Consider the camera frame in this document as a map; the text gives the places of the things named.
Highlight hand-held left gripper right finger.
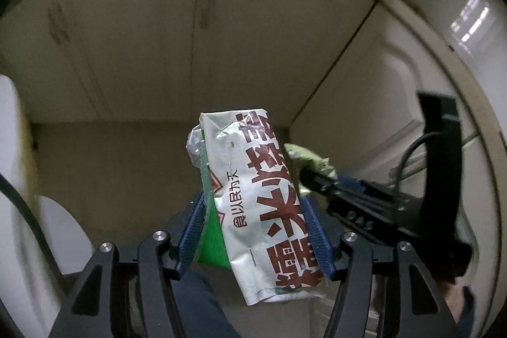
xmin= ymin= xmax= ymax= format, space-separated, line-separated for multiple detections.
xmin=301 ymin=197 xmax=454 ymax=338

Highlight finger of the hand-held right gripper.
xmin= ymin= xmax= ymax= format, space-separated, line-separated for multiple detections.
xmin=335 ymin=174 xmax=371 ymax=200
xmin=300 ymin=169 xmax=345 ymax=204

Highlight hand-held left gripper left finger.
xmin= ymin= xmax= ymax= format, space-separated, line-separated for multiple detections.
xmin=49 ymin=191 xmax=207 ymax=338

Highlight light green packet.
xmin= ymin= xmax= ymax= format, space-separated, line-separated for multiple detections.
xmin=284 ymin=143 xmax=337 ymax=196

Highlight white packet with red print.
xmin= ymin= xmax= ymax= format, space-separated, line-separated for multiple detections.
xmin=186 ymin=108 xmax=329 ymax=307

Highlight person's right forearm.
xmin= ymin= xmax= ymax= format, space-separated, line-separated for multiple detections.
xmin=444 ymin=280 xmax=476 ymax=338

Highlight person's dark blue trouser leg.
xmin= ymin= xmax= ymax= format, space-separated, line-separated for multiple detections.
xmin=172 ymin=271 xmax=246 ymax=338

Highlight cream kitchen cabinets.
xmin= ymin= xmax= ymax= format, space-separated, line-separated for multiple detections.
xmin=0 ymin=0 xmax=507 ymax=204

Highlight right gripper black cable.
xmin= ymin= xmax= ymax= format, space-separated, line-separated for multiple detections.
xmin=390 ymin=130 xmax=428 ymax=180

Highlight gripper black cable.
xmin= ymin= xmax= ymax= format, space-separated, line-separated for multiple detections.
xmin=0 ymin=174 xmax=68 ymax=275
xmin=390 ymin=130 xmax=428 ymax=180

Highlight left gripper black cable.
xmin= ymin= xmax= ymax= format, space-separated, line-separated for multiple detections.
xmin=0 ymin=174 xmax=68 ymax=275

